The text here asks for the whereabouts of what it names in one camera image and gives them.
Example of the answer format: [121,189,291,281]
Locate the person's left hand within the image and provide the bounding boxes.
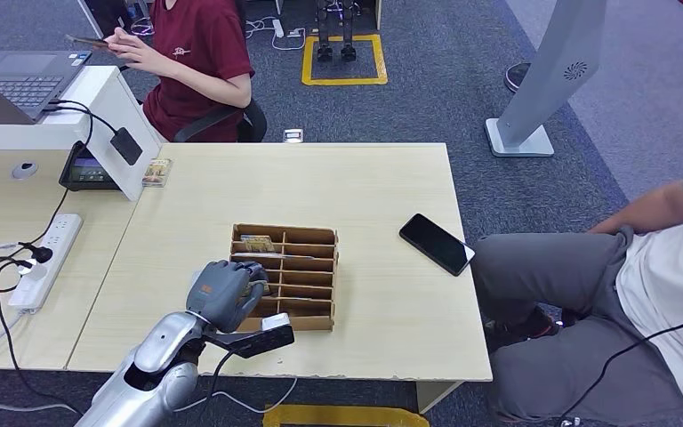
[104,26,154,72]

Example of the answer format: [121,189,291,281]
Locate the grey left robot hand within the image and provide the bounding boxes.
[185,260,272,334]

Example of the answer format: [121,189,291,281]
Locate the dark handheld phone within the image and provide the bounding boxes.
[63,33,112,50]

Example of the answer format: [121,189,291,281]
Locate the brown slotted card organizer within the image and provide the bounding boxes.
[229,222,341,333]

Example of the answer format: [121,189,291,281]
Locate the person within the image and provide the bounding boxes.
[104,0,255,144]
[471,147,683,427]

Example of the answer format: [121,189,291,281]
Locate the black cabinet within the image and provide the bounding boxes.
[77,0,136,39]

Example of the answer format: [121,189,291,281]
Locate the white counter riser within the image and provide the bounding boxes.
[0,64,163,203]

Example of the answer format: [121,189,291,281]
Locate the patterned cards in organizer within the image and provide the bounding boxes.
[239,234,276,254]

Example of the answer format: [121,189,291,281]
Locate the black power adapter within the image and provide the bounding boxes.
[109,126,144,166]

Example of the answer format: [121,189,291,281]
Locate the dark grey laptop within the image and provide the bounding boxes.
[0,50,93,125]

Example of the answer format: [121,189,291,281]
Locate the stack of patterned cards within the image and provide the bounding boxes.
[141,157,174,189]

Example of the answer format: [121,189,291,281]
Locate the black tablet terminal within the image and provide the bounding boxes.
[58,141,122,193]

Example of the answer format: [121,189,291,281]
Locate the long white power strip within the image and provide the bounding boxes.
[7,213,84,312]

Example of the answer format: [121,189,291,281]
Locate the wide yellow floor tape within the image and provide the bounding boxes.
[261,405,431,427]

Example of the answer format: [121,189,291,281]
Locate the black robot legs stand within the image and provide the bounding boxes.
[316,0,359,63]

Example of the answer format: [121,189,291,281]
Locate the yellow floor tape square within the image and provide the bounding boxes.
[301,34,390,87]

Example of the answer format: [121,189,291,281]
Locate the black smartphone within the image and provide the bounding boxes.
[398,213,477,278]

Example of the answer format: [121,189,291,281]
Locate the black round base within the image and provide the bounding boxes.
[504,62,533,94]

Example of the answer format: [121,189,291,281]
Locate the grey kiosk stand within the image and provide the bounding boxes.
[484,0,609,158]

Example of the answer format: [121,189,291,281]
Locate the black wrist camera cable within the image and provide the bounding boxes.
[197,349,237,427]

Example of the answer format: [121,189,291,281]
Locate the black charger cable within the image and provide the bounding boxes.
[45,99,120,149]

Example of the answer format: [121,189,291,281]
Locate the long white cable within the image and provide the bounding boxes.
[173,376,299,415]

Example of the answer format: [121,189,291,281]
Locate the white floor cables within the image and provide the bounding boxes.
[244,16,308,52]

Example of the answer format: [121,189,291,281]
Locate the black plug cable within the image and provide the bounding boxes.
[0,188,72,407]

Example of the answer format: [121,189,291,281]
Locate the white desk frame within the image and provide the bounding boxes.
[275,0,385,33]

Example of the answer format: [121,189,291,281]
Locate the black remote cable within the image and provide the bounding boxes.
[556,306,683,427]

